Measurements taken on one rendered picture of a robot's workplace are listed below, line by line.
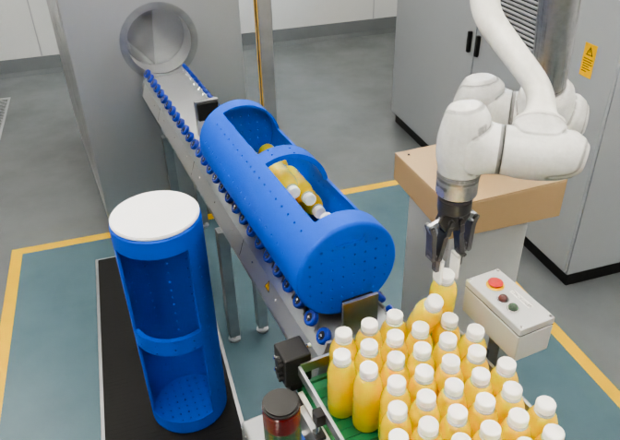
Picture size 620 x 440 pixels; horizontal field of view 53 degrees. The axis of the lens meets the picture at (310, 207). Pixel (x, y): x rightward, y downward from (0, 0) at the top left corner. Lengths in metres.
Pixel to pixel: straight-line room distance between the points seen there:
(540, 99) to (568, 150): 0.13
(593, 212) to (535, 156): 1.98
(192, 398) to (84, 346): 0.76
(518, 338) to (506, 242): 0.73
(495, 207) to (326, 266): 0.61
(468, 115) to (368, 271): 0.56
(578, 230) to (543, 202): 1.25
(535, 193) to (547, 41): 0.46
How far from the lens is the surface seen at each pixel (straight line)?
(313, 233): 1.51
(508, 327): 1.50
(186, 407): 2.54
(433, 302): 1.44
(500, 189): 1.92
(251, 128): 2.27
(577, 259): 3.36
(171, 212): 1.97
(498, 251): 2.17
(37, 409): 2.94
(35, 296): 3.52
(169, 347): 2.14
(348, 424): 1.49
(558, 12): 1.70
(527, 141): 1.27
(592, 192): 3.15
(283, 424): 1.06
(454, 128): 1.26
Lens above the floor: 2.08
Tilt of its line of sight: 33 degrees down
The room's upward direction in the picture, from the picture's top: 1 degrees counter-clockwise
